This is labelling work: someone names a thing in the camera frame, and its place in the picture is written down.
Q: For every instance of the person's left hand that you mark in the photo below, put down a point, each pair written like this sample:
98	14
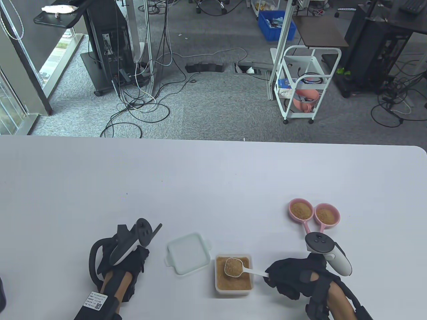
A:
141	258

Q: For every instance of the black tray shelf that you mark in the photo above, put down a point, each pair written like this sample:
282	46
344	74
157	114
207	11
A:
53	20

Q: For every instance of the blue plastic bin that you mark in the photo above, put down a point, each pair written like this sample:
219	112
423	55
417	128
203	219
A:
267	31

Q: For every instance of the grey disposable spoon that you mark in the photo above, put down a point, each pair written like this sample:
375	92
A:
157	230

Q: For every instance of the brown top stand table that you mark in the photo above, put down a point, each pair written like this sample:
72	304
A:
320	31

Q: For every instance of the person's left forearm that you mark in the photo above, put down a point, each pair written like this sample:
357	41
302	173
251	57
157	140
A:
116	286

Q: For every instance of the blue white box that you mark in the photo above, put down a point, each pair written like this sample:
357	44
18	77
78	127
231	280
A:
283	83

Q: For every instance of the white rolling cart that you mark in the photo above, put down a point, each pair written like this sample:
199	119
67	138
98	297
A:
303	63

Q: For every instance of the person's right hand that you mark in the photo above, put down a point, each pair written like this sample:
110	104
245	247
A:
290	275

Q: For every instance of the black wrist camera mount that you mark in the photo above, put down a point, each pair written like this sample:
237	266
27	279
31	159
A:
317	306

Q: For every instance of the black computer rack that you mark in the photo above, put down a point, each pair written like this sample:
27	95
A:
367	40

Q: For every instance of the black keyboard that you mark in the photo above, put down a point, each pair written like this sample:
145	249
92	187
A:
413	5

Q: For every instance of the white plastic coffee spoon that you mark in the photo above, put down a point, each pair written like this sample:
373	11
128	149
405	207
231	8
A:
257	272

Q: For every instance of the silver metal frame post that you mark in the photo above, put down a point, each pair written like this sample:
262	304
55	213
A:
149	40
282	33

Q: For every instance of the white cloth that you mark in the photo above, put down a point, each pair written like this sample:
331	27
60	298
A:
60	9

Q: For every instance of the black power strip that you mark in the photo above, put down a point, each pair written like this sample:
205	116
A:
203	67

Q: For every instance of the small green object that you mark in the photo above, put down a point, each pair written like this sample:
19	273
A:
341	70

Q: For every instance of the black white hand controller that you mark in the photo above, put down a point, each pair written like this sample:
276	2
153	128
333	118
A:
319	241
121	251

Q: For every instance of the person's right forearm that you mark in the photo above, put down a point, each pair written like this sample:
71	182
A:
340	300

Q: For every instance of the grey floor socket box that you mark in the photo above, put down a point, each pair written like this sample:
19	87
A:
253	65

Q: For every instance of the black wheeled equipment stand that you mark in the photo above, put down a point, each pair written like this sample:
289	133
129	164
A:
106	20

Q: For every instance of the office chair wheel base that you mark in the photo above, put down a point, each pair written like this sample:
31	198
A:
220	5

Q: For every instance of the pink plastic basin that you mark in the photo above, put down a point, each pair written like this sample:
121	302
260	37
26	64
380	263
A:
312	93

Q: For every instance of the scooped brown sugar granules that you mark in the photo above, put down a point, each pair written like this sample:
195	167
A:
233	266
300	211
325	215

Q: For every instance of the black desk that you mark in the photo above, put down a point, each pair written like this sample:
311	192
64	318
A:
410	23

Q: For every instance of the clear plastic sugar container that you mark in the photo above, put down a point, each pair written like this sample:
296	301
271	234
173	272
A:
233	294

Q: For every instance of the black wrist band white label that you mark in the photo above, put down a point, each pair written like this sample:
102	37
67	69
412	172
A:
103	306
364	312

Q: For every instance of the clear container lid green seal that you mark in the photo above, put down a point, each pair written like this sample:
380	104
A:
188	253

